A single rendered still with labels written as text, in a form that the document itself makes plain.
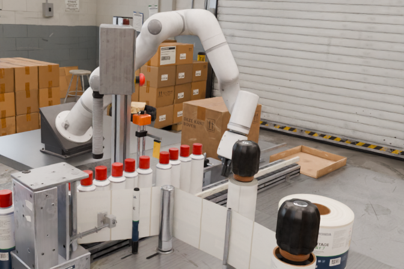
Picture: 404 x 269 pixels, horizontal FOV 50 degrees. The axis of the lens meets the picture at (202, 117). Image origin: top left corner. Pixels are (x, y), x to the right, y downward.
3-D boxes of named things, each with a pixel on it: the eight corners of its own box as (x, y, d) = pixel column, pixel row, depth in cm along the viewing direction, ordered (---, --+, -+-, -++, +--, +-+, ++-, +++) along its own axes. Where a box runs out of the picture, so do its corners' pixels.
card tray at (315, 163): (316, 178, 196) (317, 170, 195) (269, 163, 213) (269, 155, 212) (345, 164, 218) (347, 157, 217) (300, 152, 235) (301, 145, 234)
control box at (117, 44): (98, 94, 121) (99, 25, 117) (100, 84, 138) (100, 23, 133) (135, 95, 124) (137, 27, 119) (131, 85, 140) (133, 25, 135)
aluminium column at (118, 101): (118, 218, 147) (121, 16, 131) (110, 214, 150) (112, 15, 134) (128, 215, 150) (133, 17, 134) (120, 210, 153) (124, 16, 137)
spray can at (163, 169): (165, 216, 140) (167, 156, 135) (151, 212, 142) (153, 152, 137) (172, 210, 144) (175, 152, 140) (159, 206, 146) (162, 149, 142)
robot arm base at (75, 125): (65, 145, 199) (83, 121, 190) (48, 113, 206) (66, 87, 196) (97, 141, 214) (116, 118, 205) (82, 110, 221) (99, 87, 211)
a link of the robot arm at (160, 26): (118, 94, 199) (95, 102, 185) (103, 73, 199) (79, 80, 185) (192, 27, 172) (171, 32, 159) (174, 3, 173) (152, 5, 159)
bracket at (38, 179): (33, 192, 91) (33, 188, 91) (10, 176, 98) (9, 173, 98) (89, 177, 101) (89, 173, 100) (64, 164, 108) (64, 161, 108)
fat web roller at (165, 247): (164, 256, 117) (167, 191, 112) (153, 249, 120) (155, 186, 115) (176, 250, 120) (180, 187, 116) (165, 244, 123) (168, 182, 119)
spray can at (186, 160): (180, 206, 148) (183, 149, 143) (171, 200, 152) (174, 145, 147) (192, 203, 151) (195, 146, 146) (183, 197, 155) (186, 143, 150)
